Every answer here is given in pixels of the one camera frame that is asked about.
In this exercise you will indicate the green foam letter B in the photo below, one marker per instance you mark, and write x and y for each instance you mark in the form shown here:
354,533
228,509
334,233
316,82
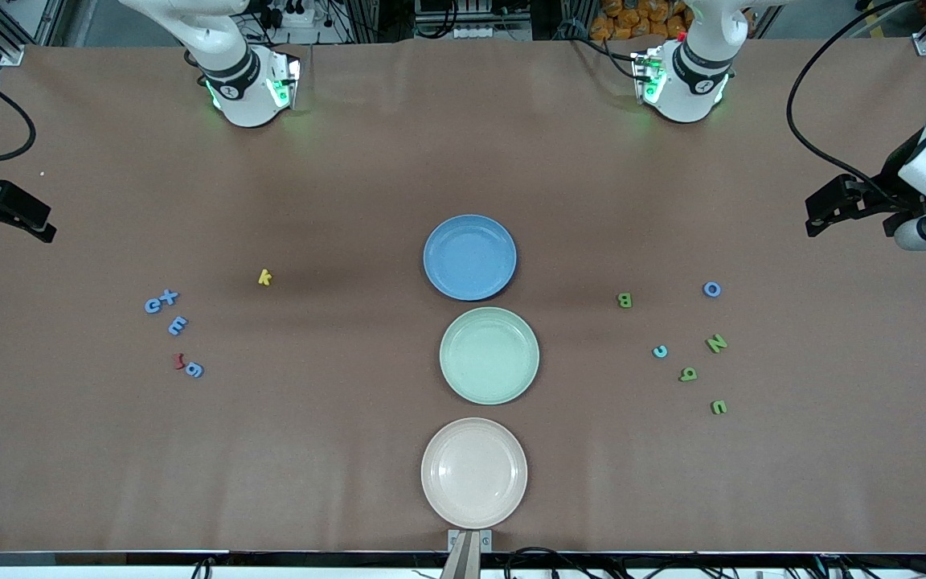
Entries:
624,301

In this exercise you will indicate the pink round plate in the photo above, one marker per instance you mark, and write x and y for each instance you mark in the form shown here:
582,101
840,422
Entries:
473,473

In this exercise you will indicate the blue foam letter O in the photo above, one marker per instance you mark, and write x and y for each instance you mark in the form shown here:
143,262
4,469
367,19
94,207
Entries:
705,289

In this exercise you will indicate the white power strip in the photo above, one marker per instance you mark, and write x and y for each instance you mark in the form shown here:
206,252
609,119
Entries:
479,32

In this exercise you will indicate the brown table cover sheet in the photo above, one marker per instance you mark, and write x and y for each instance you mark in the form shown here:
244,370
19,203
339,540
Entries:
109,482

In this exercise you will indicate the yellow foam letter k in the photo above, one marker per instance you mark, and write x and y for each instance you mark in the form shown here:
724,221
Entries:
264,278

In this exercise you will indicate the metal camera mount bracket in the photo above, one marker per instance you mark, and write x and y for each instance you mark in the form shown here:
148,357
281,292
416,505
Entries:
469,555

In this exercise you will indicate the metal table edge rail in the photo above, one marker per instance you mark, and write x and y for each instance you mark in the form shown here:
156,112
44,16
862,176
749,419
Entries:
310,572

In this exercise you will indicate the blue round plate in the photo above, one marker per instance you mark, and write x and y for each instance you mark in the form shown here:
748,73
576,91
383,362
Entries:
469,257

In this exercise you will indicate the green foam letter q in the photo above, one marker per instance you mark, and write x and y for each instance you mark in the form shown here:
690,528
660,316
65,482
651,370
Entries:
684,375

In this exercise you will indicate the green round plate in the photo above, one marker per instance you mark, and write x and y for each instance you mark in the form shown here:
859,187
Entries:
489,355

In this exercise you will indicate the blue foam letter C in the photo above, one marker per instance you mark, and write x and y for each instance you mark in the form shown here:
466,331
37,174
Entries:
148,305

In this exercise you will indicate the blue foam letter X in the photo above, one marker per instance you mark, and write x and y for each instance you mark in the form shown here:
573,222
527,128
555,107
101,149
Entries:
169,297

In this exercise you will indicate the orange packaged goods pile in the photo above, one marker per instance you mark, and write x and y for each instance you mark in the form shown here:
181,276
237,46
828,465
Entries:
632,20

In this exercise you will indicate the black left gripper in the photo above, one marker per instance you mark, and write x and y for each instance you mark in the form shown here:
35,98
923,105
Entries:
886,192

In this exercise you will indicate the blue foam letter g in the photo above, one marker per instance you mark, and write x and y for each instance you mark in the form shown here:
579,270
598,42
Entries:
199,371

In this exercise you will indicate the blue foam letter E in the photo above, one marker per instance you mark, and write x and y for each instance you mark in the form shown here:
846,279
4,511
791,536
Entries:
178,326

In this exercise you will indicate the red foam letter I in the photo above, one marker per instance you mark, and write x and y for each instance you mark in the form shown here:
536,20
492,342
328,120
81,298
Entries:
179,363

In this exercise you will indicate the power strip with black plugs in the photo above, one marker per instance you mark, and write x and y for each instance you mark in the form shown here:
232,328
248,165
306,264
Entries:
294,20

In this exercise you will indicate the green foam letter N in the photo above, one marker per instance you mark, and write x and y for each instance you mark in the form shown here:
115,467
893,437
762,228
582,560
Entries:
716,344

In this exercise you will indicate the green foam letter u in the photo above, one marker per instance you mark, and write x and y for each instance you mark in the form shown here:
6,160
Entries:
724,407

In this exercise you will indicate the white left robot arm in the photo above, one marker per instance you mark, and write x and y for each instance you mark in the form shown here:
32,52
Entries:
688,96

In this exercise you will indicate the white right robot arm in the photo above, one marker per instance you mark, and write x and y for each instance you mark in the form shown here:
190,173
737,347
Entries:
246,96

